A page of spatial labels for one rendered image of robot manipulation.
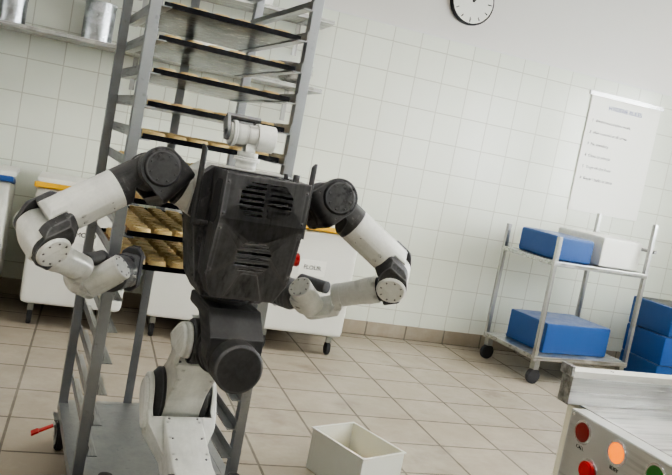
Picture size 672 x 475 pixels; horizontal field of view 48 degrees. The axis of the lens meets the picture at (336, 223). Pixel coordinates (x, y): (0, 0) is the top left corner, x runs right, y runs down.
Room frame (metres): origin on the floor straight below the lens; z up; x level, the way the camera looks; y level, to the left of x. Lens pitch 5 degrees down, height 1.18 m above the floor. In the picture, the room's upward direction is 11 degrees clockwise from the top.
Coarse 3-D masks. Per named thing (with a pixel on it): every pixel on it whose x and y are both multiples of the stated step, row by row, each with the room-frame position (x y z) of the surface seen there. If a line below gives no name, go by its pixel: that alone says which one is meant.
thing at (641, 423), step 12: (588, 408) 1.28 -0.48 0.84; (600, 408) 1.29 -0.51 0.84; (612, 408) 1.31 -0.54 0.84; (624, 408) 1.32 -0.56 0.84; (564, 420) 1.32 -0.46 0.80; (612, 420) 1.23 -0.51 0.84; (624, 420) 1.25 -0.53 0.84; (636, 420) 1.26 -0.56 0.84; (648, 420) 1.28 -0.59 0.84; (660, 420) 1.29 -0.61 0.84; (564, 432) 1.31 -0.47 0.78; (636, 432) 1.19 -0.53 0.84; (648, 432) 1.20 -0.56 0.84; (660, 432) 1.22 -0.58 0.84; (660, 444) 1.15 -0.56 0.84
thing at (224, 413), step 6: (216, 402) 2.43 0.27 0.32; (222, 402) 2.38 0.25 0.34; (216, 408) 2.37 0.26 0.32; (222, 408) 2.37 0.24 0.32; (228, 408) 2.32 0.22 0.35; (222, 414) 2.33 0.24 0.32; (228, 414) 2.31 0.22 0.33; (222, 420) 2.28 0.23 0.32; (228, 420) 2.29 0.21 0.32; (234, 420) 2.25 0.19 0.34; (228, 426) 2.24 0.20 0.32; (234, 426) 2.24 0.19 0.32
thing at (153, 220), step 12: (132, 216) 2.33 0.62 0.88; (144, 216) 2.40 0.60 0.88; (156, 216) 2.48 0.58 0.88; (168, 216) 2.51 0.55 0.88; (180, 216) 2.57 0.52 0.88; (132, 228) 2.16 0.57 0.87; (144, 228) 2.12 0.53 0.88; (156, 228) 2.19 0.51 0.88; (168, 228) 2.28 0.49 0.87; (180, 228) 2.27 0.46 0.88
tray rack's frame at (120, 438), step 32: (128, 0) 2.61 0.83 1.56; (192, 0) 2.72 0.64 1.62; (96, 224) 2.62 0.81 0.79; (64, 384) 2.61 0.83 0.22; (128, 384) 2.72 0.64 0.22; (64, 416) 2.49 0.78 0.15; (128, 416) 2.60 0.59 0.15; (64, 448) 2.28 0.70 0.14; (96, 448) 2.30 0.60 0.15; (128, 448) 2.34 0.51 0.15
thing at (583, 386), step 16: (576, 368) 1.30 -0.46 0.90; (592, 368) 1.32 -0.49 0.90; (560, 384) 1.30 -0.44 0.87; (576, 384) 1.28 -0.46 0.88; (592, 384) 1.29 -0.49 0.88; (608, 384) 1.31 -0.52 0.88; (624, 384) 1.32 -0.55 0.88; (640, 384) 1.33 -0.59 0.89; (656, 384) 1.35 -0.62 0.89; (560, 400) 1.29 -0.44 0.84; (576, 400) 1.28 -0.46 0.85; (592, 400) 1.30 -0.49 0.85; (608, 400) 1.31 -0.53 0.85; (624, 400) 1.32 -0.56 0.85; (640, 400) 1.34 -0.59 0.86; (656, 400) 1.35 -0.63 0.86
